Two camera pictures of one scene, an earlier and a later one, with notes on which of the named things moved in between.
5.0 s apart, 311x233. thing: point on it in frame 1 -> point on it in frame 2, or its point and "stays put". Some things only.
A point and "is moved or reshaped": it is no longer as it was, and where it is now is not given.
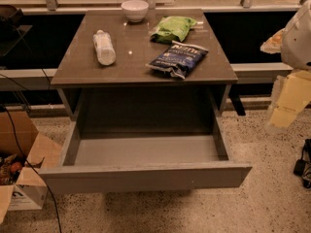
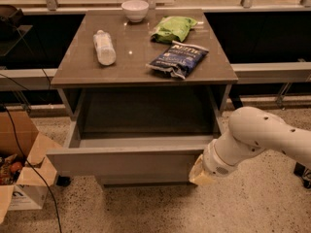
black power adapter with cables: (302, 166) stays put
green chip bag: (172, 27) stays put
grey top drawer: (144, 141) is moved or reshaped
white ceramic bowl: (135, 10) stays put
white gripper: (297, 46) -> (216, 164)
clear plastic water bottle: (106, 53) stays put
